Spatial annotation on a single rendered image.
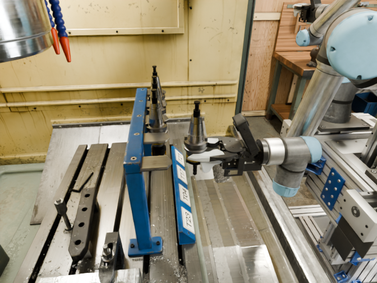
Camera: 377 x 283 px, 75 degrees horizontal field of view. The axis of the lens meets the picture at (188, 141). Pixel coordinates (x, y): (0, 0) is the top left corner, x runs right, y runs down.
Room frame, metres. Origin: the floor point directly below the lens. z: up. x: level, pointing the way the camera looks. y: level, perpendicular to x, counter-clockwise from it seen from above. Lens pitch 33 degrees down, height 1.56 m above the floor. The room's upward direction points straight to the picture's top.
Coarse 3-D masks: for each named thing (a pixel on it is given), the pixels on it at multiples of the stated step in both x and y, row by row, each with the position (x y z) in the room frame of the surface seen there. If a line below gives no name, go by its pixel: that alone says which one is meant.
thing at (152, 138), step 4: (164, 132) 0.59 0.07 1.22; (144, 136) 0.56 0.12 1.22; (148, 136) 0.56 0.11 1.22; (152, 136) 0.56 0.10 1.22; (156, 136) 0.56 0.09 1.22; (160, 136) 0.56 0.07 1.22; (164, 136) 0.56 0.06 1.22; (168, 136) 0.56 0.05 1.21; (144, 140) 0.54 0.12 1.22; (148, 140) 0.54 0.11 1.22; (152, 140) 0.54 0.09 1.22; (156, 140) 0.54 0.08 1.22; (160, 140) 0.54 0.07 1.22; (164, 140) 0.54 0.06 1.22; (144, 144) 0.53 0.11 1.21
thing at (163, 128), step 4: (164, 120) 0.64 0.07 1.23; (148, 124) 0.61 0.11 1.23; (164, 124) 0.61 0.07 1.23; (148, 128) 0.59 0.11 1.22; (152, 128) 0.59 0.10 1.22; (156, 128) 0.59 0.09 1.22; (160, 128) 0.59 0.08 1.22; (164, 128) 0.60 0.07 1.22; (148, 132) 0.60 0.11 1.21; (152, 132) 0.59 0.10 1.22; (156, 132) 0.59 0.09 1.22; (160, 132) 0.59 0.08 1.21
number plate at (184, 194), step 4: (180, 184) 0.66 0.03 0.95; (180, 188) 0.64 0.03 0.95; (184, 188) 0.66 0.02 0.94; (180, 192) 0.62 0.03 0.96; (184, 192) 0.64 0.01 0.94; (180, 196) 0.60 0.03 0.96; (184, 196) 0.61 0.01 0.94; (188, 196) 0.63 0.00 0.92; (184, 200) 0.59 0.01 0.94; (188, 200) 0.61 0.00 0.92; (188, 204) 0.59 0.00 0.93
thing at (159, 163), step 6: (150, 156) 0.47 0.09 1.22; (156, 156) 0.47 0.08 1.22; (162, 156) 0.47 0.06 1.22; (144, 162) 0.45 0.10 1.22; (150, 162) 0.45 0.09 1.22; (156, 162) 0.45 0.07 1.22; (162, 162) 0.45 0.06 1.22; (168, 162) 0.45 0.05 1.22; (144, 168) 0.43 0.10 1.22; (150, 168) 0.43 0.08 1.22; (156, 168) 0.43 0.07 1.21; (162, 168) 0.43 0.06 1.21
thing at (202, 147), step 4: (204, 136) 0.55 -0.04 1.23; (184, 140) 0.53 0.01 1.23; (204, 140) 0.53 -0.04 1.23; (188, 144) 0.51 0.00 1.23; (192, 144) 0.51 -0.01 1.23; (196, 144) 0.51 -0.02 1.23; (200, 144) 0.51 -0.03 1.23; (204, 144) 0.51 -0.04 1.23; (184, 148) 0.52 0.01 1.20; (188, 148) 0.51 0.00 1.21; (192, 148) 0.50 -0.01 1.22; (196, 148) 0.50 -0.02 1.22; (200, 148) 0.50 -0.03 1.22; (204, 148) 0.52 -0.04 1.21; (188, 152) 0.51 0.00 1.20; (192, 152) 0.50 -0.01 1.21; (196, 152) 0.50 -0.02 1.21; (200, 152) 0.50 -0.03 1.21
